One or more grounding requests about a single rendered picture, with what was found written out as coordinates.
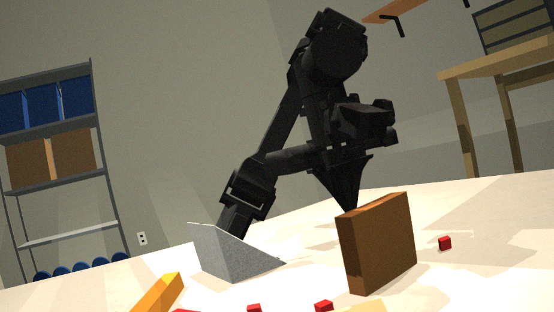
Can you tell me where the orange rectangular bar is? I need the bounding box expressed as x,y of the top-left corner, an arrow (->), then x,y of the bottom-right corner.
129,271 -> 185,312

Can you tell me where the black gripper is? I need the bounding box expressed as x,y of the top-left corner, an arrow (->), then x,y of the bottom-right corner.
263,89 -> 398,212

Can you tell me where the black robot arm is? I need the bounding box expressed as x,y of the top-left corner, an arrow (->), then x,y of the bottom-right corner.
216,7 -> 395,240

